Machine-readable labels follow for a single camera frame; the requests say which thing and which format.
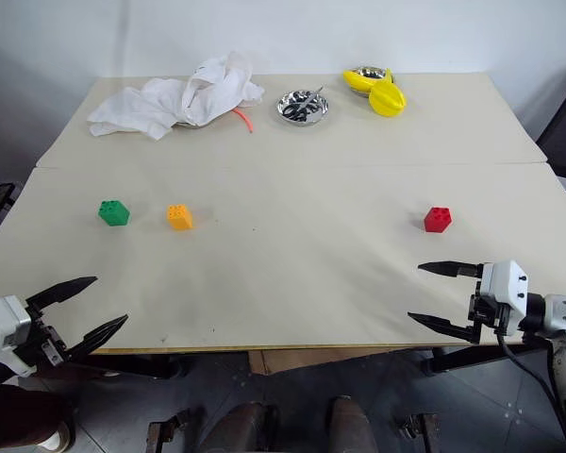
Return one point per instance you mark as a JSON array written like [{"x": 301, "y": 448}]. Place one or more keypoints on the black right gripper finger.
[
  {"x": 445, "y": 326},
  {"x": 455, "y": 269}
]

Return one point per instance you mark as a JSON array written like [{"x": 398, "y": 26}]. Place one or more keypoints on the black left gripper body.
[{"x": 44, "y": 337}]

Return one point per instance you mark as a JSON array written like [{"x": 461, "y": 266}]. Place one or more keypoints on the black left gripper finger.
[
  {"x": 63, "y": 291},
  {"x": 99, "y": 336}
]

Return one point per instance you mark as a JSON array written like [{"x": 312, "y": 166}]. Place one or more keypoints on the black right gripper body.
[{"x": 487, "y": 311}]

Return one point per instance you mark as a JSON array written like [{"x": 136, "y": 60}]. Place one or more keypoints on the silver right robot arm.
[{"x": 563, "y": 313}]

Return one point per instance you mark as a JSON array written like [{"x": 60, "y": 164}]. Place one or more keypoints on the red toy block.
[{"x": 437, "y": 220}]

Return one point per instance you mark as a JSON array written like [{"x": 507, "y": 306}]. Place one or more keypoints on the dark red trouser leg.
[{"x": 14, "y": 417}]

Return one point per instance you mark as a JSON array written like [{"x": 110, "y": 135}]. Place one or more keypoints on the green toy block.
[{"x": 113, "y": 213}]

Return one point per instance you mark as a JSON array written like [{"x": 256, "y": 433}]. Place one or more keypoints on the white-soled shoe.
[{"x": 56, "y": 436}]

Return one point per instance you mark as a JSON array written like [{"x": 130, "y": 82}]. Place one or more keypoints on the dark rounded shape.
[
  {"x": 354, "y": 424},
  {"x": 245, "y": 429}
]

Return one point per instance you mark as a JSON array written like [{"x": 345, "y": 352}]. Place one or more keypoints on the yellow toy block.
[{"x": 179, "y": 217}]

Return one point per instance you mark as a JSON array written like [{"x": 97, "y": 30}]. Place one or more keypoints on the black chair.
[{"x": 563, "y": 127}]

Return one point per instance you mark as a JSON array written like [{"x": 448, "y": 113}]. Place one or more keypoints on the round yellow toy starfruit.
[{"x": 387, "y": 98}]

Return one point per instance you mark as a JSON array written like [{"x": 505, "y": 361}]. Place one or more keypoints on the long yellow toy starfruit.
[{"x": 361, "y": 81}]

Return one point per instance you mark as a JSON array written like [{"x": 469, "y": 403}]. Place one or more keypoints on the silver metal bowl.
[{"x": 368, "y": 75}]

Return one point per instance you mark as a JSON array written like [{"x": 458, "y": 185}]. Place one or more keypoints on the shallow silver metal plate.
[{"x": 304, "y": 109}]

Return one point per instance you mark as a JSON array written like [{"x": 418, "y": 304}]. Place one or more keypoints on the crumpled white cloth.
[{"x": 179, "y": 96}]

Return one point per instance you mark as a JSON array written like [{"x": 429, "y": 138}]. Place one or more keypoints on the orange-red tube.
[{"x": 245, "y": 120}]

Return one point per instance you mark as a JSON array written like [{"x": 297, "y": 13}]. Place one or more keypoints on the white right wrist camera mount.
[{"x": 507, "y": 283}]

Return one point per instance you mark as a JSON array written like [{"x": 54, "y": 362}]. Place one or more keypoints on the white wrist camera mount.
[
  {"x": 2, "y": 325},
  {"x": 507, "y": 283}
]

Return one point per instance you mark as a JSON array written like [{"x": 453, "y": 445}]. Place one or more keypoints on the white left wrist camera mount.
[{"x": 2, "y": 325}]

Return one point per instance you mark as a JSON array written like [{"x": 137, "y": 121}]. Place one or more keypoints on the dark metal bracket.
[
  {"x": 170, "y": 431},
  {"x": 417, "y": 431}
]

